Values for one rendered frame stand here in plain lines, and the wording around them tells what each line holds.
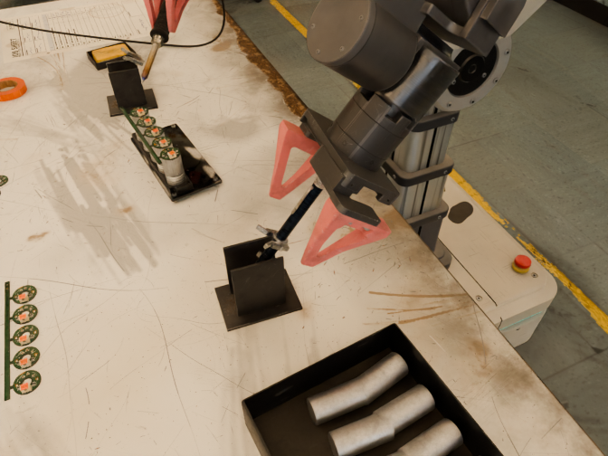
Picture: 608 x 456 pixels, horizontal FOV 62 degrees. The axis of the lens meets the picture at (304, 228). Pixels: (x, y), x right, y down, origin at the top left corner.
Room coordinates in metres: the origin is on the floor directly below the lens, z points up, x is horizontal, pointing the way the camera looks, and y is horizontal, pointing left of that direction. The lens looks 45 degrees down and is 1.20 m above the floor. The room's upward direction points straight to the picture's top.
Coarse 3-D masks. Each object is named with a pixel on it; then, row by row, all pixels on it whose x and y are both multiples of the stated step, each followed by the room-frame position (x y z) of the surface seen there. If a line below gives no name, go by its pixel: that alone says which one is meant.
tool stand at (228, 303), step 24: (264, 240) 0.35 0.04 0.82; (240, 264) 0.34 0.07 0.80; (264, 264) 0.32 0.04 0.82; (216, 288) 0.34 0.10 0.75; (240, 288) 0.31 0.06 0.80; (264, 288) 0.32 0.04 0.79; (288, 288) 0.34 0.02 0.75; (240, 312) 0.31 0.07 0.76; (264, 312) 0.31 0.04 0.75; (288, 312) 0.31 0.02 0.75
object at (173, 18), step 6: (168, 0) 0.66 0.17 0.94; (174, 0) 0.66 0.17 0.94; (180, 0) 0.69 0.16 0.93; (186, 0) 0.69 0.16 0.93; (168, 6) 0.65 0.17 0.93; (174, 6) 0.66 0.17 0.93; (180, 6) 0.68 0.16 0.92; (168, 12) 0.65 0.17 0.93; (174, 12) 0.66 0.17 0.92; (180, 12) 0.68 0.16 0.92; (168, 18) 0.65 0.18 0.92; (174, 18) 0.66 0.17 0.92; (168, 24) 0.65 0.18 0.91; (174, 24) 0.66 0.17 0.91; (168, 30) 0.65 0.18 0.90; (174, 30) 0.66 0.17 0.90
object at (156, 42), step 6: (156, 36) 0.64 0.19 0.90; (162, 36) 0.64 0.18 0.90; (150, 42) 0.63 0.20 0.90; (156, 42) 0.63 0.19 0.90; (162, 42) 0.64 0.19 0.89; (156, 48) 0.63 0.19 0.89; (150, 54) 0.62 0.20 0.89; (150, 60) 0.61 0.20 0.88; (150, 66) 0.60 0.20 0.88; (144, 72) 0.59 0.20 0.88
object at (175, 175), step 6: (180, 156) 0.51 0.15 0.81; (162, 162) 0.50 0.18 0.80; (168, 162) 0.50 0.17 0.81; (174, 162) 0.50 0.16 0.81; (180, 162) 0.50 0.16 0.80; (168, 168) 0.50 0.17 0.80; (174, 168) 0.50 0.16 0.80; (180, 168) 0.50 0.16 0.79; (168, 174) 0.50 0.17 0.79; (174, 174) 0.50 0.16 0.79; (180, 174) 0.50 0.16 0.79; (168, 180) 0.50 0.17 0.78; (174, 180) 0.50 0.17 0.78; (180, 180) 0.50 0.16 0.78
